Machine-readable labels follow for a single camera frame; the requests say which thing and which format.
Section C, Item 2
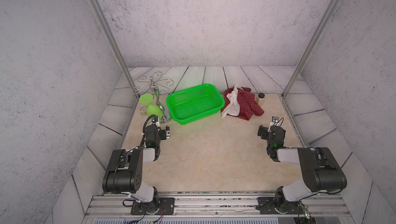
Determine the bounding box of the red polka dot skirt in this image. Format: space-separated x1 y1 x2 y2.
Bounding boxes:
221 85 265 120

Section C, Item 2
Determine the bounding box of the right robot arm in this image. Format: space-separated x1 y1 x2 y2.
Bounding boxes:
258 125 347 214

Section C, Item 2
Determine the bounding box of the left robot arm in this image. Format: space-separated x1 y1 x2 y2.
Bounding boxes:
102 115 170 212

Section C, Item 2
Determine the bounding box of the small clear glass cup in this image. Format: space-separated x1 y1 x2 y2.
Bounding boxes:
139 106 147 116

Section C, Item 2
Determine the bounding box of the small spice jar black lid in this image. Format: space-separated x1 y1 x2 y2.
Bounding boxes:
255 93 265 106

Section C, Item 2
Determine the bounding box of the green plastic basket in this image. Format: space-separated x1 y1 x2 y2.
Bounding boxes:
166 84 225 125

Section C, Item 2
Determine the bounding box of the green plastic wine glass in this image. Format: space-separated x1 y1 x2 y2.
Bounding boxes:
139 94 163 118

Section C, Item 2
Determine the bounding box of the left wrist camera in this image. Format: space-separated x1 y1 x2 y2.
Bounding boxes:
166 126 171 139

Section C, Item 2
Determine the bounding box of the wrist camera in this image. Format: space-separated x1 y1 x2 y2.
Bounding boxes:
268 116 280 132
166 126 171 139

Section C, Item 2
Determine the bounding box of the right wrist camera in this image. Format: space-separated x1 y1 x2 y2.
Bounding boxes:
268 116 280 132

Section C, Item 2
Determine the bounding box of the silver wire glass rack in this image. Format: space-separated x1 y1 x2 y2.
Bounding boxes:
135 71 174 124

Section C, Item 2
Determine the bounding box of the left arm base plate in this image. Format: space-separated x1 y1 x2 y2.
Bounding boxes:
131 198 175 216

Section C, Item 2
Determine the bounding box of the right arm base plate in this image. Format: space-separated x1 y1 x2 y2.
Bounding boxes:
256 197 304 215

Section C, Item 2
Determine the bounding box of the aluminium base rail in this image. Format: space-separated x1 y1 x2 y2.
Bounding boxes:
83 192 355 224

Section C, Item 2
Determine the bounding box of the left aluminium frame post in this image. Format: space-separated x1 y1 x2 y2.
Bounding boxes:
88 0 139 99

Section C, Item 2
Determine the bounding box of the aluminium frame post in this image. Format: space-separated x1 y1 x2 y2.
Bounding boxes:
88 0 139 99
281 0 341 99

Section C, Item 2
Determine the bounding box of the right aluminium frame post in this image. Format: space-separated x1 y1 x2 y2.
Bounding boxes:
281 0 341 99

